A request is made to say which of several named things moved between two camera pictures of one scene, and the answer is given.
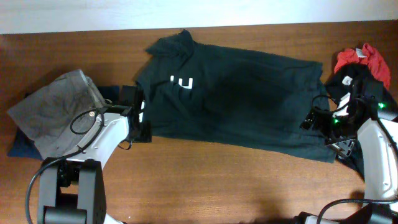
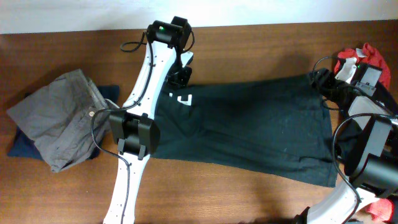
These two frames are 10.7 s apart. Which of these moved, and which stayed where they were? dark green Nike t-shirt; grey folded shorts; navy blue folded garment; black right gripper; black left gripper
Moved: dark green Nike t-shirt; black right gripper; black left gripper
Stayed: grey folded shorts; navy blue folded garment
